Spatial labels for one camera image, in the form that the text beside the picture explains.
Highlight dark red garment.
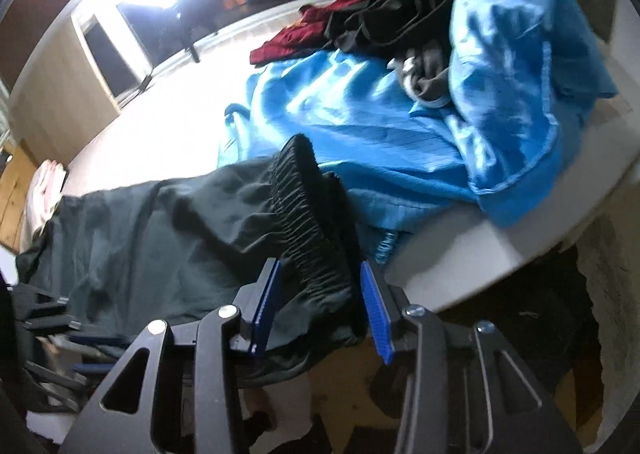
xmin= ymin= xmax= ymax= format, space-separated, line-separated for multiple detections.
xmin=249 ymin=0 xmax=401 ymax=67

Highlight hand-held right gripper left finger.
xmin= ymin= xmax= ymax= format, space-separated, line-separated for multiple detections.
xmin=57 ymin=258 xmax=283 ymax=454

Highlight dark grey pants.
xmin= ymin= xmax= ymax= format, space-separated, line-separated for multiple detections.
xmin=15 ymin=134 xmax=371 ymax=385

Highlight shiny blue garment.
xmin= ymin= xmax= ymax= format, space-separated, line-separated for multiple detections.
xmin=217 ymin=0 xmax=621 ymax=265

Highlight cream fluffy rug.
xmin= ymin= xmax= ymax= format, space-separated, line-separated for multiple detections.
xmin=570 ymin=179 xmax=640 ymax=450

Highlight light wooden wardrobe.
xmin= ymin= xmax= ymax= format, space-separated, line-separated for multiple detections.
xmin=7 ymin=18 xmax=121 ymax=175

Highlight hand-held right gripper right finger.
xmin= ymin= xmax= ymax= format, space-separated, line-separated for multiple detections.
xmin=359 ymin=260 xmax=583 ymax=454

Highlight grey garment white trim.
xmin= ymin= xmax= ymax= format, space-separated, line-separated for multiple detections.
xmin=390 ymin=46 xmax=453 ymax=107

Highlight black garment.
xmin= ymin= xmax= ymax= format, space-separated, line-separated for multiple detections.
xmin=325 ymin=0 xmax=463 ymax=52

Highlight wooden bedside cabinet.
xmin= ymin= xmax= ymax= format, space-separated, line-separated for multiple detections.
xmin=0 ymin=144 xmax=38 ymax=255

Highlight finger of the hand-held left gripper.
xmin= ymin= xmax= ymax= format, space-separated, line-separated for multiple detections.
xmin=64 ymin=330 xmax=129 ymax=348
xmin=69 ymin=360 xmax=119 ymax=378

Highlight pink white folded cloth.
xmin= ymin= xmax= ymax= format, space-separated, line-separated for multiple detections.
xmin=25 ymin=159 xmax=68 ymax=235

